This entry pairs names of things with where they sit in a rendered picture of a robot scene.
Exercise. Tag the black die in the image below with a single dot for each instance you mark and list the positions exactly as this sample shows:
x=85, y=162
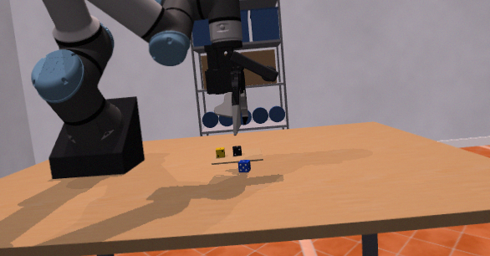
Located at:
x=237, y=150

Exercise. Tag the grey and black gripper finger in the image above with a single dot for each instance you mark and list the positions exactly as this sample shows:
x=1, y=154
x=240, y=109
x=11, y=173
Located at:
x=244, y=107
x=231, y=106

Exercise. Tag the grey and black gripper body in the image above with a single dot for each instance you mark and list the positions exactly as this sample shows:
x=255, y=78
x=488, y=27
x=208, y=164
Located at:
x=220, y=81

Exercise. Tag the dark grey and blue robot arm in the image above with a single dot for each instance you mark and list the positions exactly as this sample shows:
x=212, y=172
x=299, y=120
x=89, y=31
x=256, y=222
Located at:
x=67, y=79

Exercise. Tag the blue die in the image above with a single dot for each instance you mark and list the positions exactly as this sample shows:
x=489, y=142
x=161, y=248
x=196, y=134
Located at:
x=244, y=166

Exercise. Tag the yellow die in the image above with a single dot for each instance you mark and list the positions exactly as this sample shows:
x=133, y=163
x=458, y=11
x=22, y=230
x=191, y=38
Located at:
x=220, y=152

